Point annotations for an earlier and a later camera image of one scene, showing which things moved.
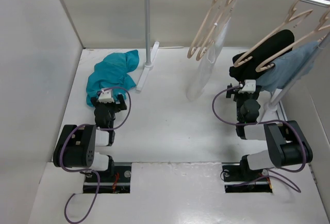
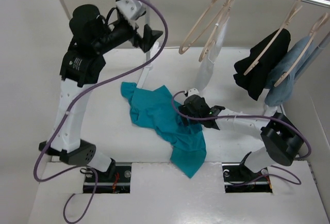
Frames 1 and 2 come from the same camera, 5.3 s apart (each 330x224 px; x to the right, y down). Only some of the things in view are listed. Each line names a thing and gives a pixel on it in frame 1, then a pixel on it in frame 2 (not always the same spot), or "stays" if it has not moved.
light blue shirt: (276, 77) -> (279, 95)
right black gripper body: (240, 97) -> (183, 109)
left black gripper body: (112, 107) -> (120, 33)
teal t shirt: (112, 73) -> (153, 108)
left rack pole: (148, 65) stays
